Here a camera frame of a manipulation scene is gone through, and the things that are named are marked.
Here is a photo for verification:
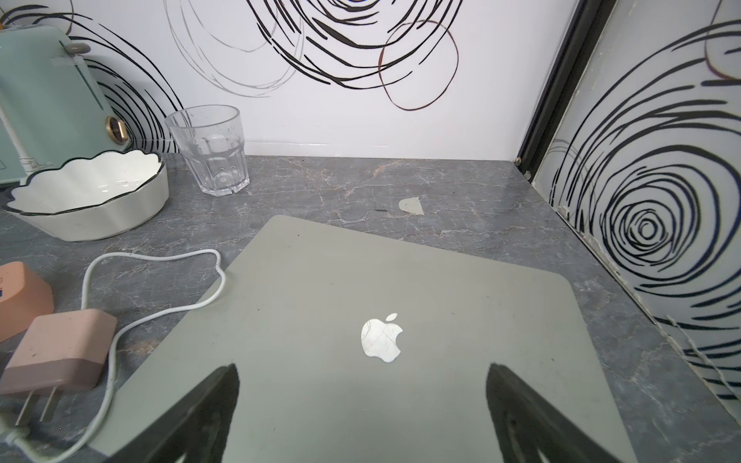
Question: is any mint green toaster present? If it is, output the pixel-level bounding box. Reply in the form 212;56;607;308
1;24;131;185

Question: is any white charger cable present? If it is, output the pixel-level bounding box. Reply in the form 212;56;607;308
0;248;227;463

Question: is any grey laptop back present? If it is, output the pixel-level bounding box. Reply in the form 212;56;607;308
91;216;635;462

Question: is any pink power strip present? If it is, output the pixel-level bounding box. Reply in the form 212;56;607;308
0;262;55;341

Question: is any white scalloped bowl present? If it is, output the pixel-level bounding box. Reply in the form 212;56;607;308
3;150;169;242

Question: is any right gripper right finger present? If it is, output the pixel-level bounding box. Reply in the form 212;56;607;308
486;364;617;462

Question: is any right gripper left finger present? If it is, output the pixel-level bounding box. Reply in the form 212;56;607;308
107;364;240;463

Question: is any clear drinking glass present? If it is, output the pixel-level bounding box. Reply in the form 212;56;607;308
165;104;250;197

